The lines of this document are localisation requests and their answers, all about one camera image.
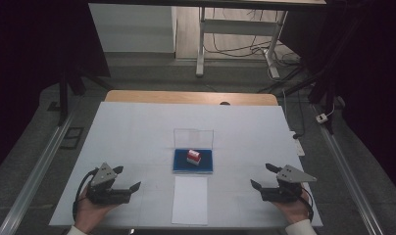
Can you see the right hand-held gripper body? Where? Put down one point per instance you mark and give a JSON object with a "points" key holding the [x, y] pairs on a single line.
{"points": [[286, 187]]}

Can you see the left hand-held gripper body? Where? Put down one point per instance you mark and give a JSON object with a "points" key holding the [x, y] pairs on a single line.
{"points": [[103, 176]]}

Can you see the blue box with clear lid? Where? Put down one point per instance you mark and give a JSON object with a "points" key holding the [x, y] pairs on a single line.
{"points": [[192, 167]]}

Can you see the red and white stamp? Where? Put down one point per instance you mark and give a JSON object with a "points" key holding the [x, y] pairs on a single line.
{"points": [[193, 157]]}

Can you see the person's right hand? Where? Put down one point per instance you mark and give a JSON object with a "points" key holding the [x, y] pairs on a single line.
{"points": [[294, 210]]}

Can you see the person's left hand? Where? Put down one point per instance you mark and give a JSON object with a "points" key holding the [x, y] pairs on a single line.
{"points": [[89, 212]]}

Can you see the white table cover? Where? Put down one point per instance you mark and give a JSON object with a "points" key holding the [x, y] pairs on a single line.
{"points": [[137, 137]]}

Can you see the person's right white sleeve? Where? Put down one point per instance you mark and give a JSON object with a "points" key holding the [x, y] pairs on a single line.
{"points": [[302, 228]]}

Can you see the person's white sleeve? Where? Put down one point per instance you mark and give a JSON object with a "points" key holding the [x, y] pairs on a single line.
{"points": [[302, 228], [76, 231]]}

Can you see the black floor plate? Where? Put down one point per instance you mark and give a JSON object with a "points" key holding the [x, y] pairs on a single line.
{"points": [[72, 137]]}

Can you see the white paper sheet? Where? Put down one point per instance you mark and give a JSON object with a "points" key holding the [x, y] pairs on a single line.
{"points": [[190, 202]]}

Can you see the person's left white sleeve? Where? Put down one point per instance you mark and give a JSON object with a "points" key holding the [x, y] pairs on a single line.
{"points": [[76, 231]]}

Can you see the white power adapter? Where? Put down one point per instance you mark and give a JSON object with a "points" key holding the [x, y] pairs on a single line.
{"points": [[321, 118]]}

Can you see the black stand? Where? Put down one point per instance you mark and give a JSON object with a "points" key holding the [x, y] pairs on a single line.
{"points": [[63, 98], [320, 84]]}

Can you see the wooden table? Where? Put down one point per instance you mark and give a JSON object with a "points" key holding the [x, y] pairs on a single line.
{"points": [[186, 97]]}

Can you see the dark curtain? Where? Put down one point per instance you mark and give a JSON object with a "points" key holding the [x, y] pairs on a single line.
{"points": [[29, 65], [372, 81]]}

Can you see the white cabinet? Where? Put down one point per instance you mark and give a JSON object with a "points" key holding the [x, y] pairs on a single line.
{"points": [[134, 29]]}

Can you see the aluminium rail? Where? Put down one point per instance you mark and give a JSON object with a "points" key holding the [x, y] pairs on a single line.
{"points": [[32, 178], [346, 173]]}

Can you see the white desk frame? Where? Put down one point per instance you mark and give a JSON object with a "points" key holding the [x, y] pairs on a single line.
{"points": [[238, 26]]}

